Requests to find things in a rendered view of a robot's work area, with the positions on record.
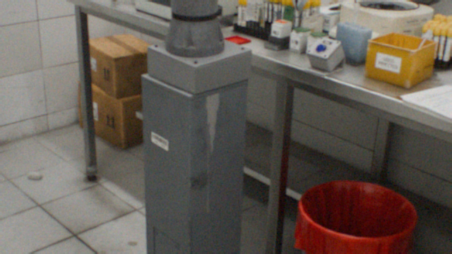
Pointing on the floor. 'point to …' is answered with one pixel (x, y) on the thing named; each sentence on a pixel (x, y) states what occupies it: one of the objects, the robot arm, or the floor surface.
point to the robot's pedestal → (193, 167)
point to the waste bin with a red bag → (354, 219)
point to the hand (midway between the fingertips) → (296, 7)
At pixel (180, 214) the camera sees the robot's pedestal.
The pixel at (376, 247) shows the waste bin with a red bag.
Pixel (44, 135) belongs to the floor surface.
